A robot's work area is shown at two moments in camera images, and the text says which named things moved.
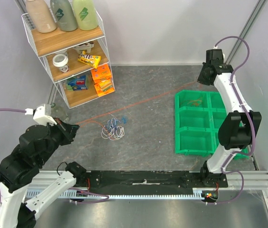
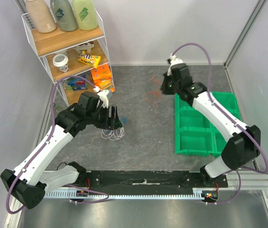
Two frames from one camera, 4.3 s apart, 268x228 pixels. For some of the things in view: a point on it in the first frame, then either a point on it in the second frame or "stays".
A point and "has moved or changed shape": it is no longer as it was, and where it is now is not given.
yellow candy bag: x=92 y=60 stays
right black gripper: x=203 y=77 to x=168 y=83
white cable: x=111 y=131 stays
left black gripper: x=69 y=130 to x=115 y=122
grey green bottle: x=64 y=14 stays
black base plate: x=149 y=180 stays
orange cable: x=93 y=120 has moved or changed shape
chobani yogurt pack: x=87 y=46 stays
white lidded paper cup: x=61 y=61 stays
